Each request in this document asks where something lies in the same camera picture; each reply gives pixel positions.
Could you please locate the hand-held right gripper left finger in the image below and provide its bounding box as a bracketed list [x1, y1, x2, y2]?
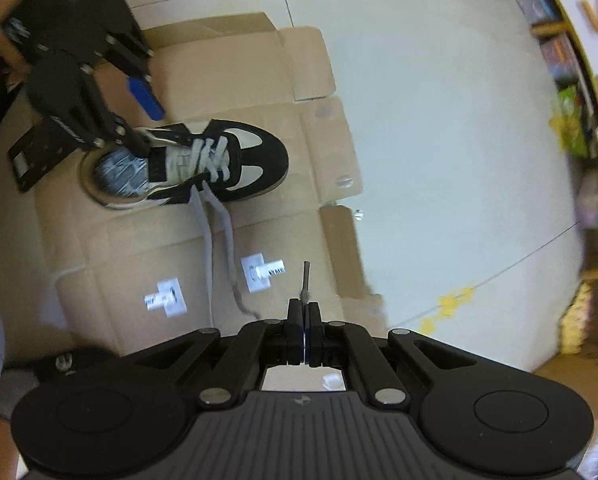
[128, 299, 305, 408]

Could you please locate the white shipping label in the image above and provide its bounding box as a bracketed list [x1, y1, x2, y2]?
[145, 280, 187, 317]
[241, 255, 286, 293]

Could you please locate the black and white shoe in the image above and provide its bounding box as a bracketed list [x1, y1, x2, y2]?
[79, 119, 290, 211]

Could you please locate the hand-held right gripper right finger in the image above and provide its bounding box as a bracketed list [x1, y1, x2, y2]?
[305, 302, 481, 408]

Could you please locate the flattened cardboard box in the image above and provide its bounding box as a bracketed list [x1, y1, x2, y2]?
[31, 10, 386, 356]

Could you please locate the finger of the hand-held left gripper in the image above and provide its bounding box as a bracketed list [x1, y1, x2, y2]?
[104, 31, 167, 122]
[92, 104, 152, 158]

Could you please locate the wooden stick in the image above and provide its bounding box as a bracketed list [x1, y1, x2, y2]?
[579, 0, 598, 31]

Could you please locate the white shoelace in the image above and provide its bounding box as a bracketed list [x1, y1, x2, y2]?
[181, 135, 315, 331]

